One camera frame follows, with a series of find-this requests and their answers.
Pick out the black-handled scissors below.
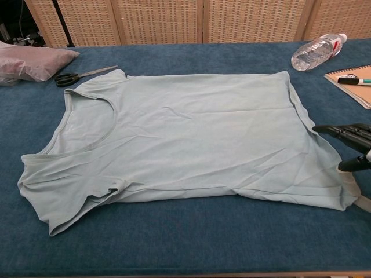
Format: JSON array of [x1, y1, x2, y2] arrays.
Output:
[[54, 65, 119, 88]]

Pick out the brown spiral notebook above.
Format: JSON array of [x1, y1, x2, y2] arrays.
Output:
[[323, 64, 371, 110]]

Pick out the black green marker pen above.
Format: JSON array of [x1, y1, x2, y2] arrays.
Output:
[[337, 76, 371, 87]]

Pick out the blue velvet table cover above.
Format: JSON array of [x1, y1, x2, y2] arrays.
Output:
[[0, 39, 371, 276]]

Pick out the light blue t-shirt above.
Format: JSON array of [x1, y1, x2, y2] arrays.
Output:
[[16, 68, 361, 237]]

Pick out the white translucent plastic bag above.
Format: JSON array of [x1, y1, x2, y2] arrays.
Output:
[[0, 75, 21, 87]]

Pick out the clear plastic water bottle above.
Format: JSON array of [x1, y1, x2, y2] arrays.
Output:
[[290, 32, 348, 72]]

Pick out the plastic bag with red cloth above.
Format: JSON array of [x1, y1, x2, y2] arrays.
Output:
[[0, 40, 81, 82]]

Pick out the black tripod stand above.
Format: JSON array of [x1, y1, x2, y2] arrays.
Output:
[[51, 0, 75, 48]]

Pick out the wicker folding screen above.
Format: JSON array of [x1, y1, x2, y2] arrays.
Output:
[[24, 0, 371, 49]]

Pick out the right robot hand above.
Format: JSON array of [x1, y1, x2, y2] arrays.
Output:
[[312, 123, 371, 208]]

